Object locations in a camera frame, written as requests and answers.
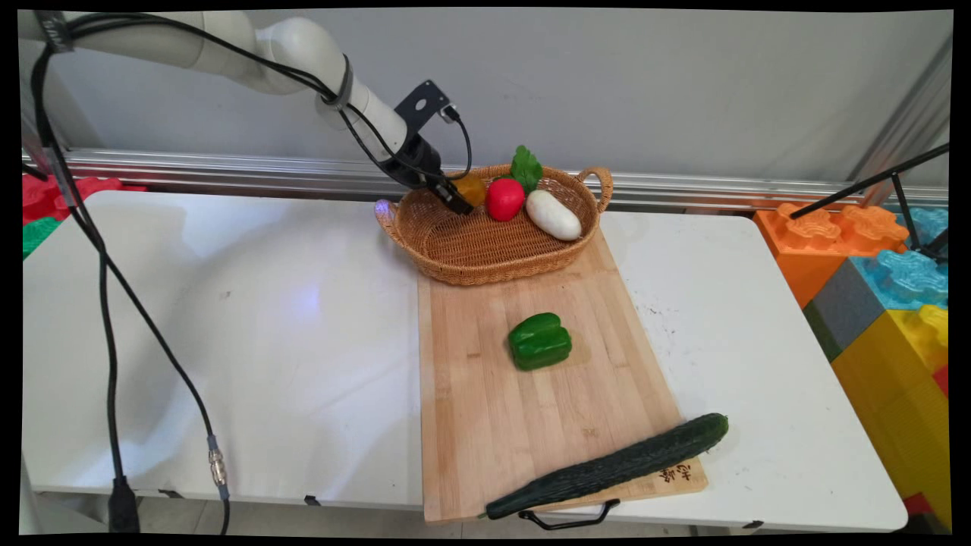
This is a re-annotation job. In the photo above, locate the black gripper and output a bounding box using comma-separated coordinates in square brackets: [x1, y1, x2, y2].
[375, 130, 476, 217]

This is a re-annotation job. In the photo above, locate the orange-brown toy potato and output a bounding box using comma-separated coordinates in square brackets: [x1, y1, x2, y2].
[451, 173, 488, 209]

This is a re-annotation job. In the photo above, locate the red toy radish with leaf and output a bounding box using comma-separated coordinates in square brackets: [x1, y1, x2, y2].
[485, 145, 545, 223]

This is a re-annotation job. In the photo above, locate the white toy eggplant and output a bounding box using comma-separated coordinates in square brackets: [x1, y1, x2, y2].
[526, 190, 583, 243]

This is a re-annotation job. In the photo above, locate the green toy bell pepper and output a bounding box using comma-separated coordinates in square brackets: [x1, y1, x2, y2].
[507, 312, 574, 372]

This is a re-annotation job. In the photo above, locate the dark green toy cucumber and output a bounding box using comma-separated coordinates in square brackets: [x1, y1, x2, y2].
[484, 413, 731, 521]

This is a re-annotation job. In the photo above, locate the orange foam building block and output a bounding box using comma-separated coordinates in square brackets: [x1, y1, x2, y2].
[753, 202, 910, 309]

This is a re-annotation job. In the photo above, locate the grey foam building block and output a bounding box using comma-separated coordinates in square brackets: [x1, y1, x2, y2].
[803, 259, 887, 363]

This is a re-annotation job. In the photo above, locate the red foam floor block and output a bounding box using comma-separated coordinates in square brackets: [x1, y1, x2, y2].
[22, 173, 146, 226]

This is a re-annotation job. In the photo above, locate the green foam floor block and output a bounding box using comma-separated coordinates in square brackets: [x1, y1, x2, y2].
[22, 216, 63, 260]

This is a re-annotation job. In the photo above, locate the black tripod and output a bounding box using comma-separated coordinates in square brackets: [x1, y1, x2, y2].
[789, 143, 951, 265]

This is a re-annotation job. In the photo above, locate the diagonal aluminium profile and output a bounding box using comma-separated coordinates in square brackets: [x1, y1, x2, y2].
[846, 36, 954, 207]

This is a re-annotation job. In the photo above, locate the blue foam building block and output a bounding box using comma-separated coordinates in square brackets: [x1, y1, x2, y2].
[848, 206, 951, 312]

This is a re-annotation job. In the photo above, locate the woven wicker basket with handles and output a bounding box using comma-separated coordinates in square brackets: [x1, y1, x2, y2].
[375, 165, 614, 287]

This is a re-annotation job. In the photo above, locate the black camera cable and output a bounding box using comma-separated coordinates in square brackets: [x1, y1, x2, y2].
[438, 105, 475, 184]

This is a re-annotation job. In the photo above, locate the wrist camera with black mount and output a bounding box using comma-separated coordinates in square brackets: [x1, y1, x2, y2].
[393, 79, 462, 130]

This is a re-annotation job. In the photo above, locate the aluminium rail along wall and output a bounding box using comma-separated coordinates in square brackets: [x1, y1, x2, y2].
[23, 148, 951, 215]

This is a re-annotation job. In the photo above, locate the wooden cutting board, black handle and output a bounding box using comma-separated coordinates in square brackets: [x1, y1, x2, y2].
[416, 227, 710, 531]

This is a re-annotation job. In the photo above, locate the black cable with metal connector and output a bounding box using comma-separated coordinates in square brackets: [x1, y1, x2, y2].
[30, 11, 395, 536]

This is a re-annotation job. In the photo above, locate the thick black cable with plug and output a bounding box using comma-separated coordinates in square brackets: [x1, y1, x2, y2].
[29, 45, 142, 534]

